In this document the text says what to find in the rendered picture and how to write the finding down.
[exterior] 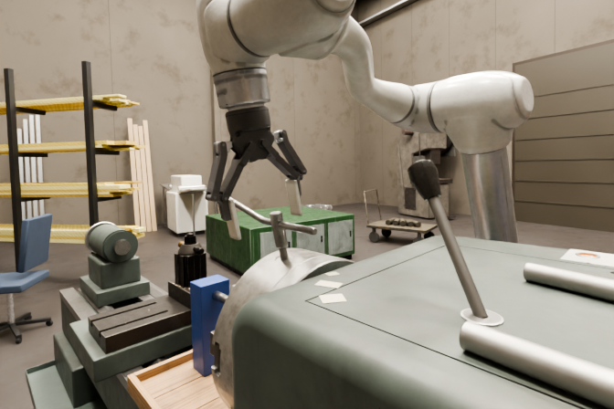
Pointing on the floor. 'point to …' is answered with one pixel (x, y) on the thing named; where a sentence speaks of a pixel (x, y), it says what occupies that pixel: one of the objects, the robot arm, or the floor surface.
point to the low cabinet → (222, 248)
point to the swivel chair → (34, 256)
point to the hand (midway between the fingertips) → (267, 219)
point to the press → (418, 143)
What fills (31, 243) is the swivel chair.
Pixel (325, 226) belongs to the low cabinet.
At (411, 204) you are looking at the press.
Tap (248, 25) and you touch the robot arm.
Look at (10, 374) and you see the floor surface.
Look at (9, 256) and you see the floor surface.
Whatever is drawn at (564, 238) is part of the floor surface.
